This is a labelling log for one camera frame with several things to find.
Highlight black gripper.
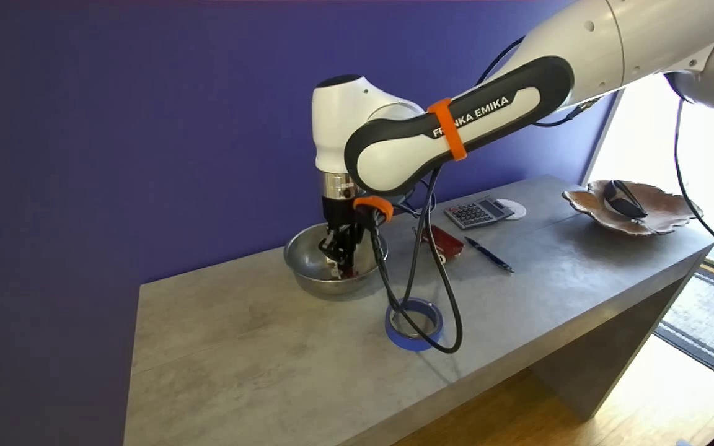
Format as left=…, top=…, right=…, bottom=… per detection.
left=317, top=172, right=377, bottom=280

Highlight metal bowl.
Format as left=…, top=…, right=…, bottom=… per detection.
left=282, top=220, right=386, bottom=302

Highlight blue tape roll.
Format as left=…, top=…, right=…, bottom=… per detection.
left=384, top=297, right=447, bottom=354

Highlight grey calculator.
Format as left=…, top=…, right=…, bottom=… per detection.
left=441, top=195, right=515, bottom=234

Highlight blue pen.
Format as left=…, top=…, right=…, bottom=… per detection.
left=463, top=235, right=515, bottom=275

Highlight white round disc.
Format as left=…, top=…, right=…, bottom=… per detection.
left=496, top=195, right=530, bottom=223

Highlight black sunglasses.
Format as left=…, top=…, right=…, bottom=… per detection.
left=601, top=179, right=650, bottom=220

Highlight dark bordered rug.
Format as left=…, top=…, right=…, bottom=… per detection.
left=651, top=267, right=714, bottom=395

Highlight orange strap on wrist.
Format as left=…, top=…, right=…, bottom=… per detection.
left=349, top=194, right=396, bottom=223

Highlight black looping cable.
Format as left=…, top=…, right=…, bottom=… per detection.
left=366, top=163, right=465, bottom=358

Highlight orange strap on arm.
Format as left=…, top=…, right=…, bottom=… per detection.
left=427, top=97, right=472, bottom=162

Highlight black hanging cable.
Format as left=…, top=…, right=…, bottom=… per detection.
left=672, top=97, right=714, bottom=271

